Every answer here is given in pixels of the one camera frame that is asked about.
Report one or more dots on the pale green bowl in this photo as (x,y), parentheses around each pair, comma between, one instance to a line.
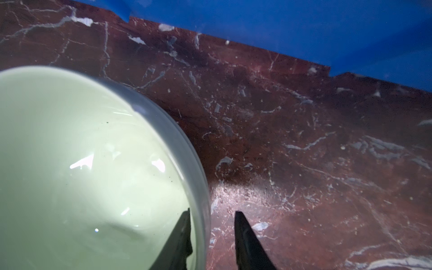
(94,175)

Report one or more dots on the blue plastic bin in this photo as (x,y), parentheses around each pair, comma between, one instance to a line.
(388,40)

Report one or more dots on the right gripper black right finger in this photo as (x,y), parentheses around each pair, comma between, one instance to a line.
(250,254)

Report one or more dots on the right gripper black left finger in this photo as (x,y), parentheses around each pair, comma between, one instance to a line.
(178,246)

